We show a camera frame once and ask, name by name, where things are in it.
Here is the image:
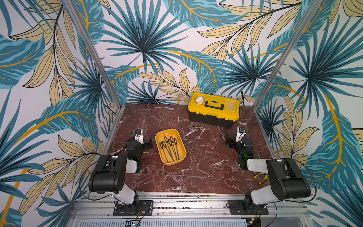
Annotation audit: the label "yellow black file tool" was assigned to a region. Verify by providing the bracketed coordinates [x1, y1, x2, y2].
[162, 141, 174, 161]
[170, 136, 176, 153]
[164, 136, 174, 161]
[168, 139, 177, 160]
[159, 141, 169, 163]
[174, 138, 180, 160]

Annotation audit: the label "yellow plastic storage tray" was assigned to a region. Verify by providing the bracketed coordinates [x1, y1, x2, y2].
[155, 129, 187, 166]

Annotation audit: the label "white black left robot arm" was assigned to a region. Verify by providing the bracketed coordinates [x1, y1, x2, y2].
[88, 138, 153, 207]

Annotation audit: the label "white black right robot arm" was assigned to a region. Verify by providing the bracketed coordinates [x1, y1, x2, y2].
[226, 137, 311, 208]

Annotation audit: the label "yellow black toolbox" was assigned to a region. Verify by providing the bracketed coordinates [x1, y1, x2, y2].
[188, 92, 240, 129]

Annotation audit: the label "white tape roll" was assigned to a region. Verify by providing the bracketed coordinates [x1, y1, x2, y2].
[195, 96, 204, 105]

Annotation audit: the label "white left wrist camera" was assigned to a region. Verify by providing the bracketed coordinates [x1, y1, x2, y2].
[135, 129, 144, 144]

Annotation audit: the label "yellow handled pliers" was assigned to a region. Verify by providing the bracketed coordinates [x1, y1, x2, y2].
[253, 173, 268, 185]

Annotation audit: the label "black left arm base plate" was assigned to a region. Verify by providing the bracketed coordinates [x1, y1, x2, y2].
[113, 200, 154, 217]

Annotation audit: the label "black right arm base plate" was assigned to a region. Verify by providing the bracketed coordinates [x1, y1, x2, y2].
[226, 200, 269, 217]

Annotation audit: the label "aluminium front rail frame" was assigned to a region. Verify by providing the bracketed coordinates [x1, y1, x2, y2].
[66, 192, 315, 227]

